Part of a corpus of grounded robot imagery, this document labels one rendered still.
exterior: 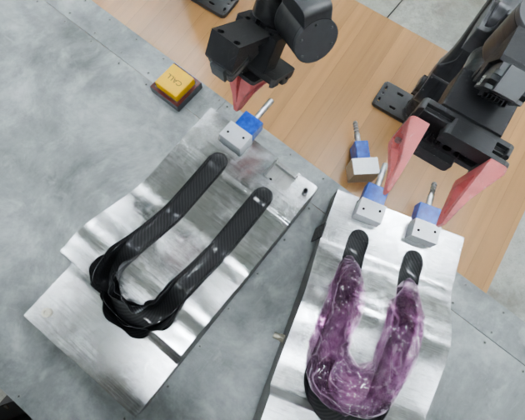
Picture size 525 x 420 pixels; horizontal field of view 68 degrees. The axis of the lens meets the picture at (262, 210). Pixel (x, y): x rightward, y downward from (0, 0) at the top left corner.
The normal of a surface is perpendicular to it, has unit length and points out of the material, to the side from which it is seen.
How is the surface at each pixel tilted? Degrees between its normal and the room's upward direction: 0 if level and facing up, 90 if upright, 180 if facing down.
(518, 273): 0
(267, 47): 60
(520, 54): 2
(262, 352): 0
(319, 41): 75
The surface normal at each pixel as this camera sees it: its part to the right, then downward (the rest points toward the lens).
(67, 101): 0.05, -0.26
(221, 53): -0.52, 0.51
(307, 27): 0.40, 0.79
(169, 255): 0.33, -0.59
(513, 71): -0.29, 0.28
